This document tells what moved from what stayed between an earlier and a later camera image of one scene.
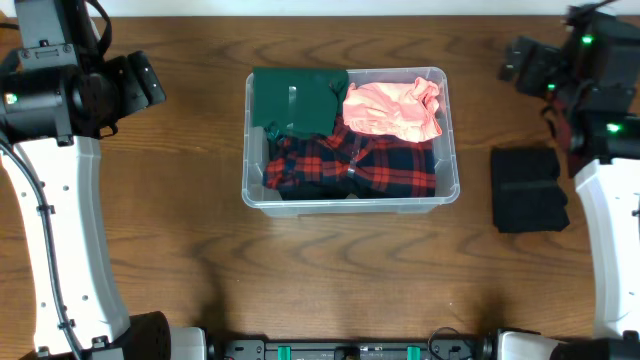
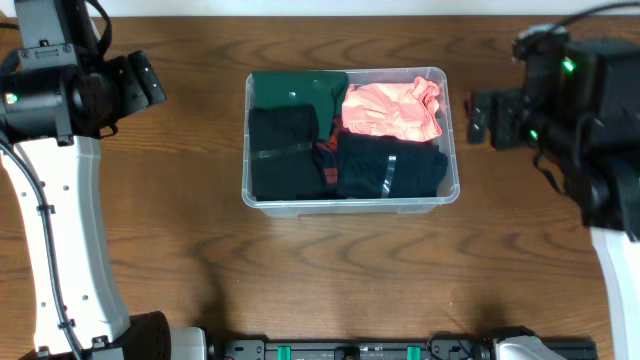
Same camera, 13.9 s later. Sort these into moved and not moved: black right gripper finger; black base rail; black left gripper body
Moved: black right gripper finger
Not moved: black base rail; black left gripper body
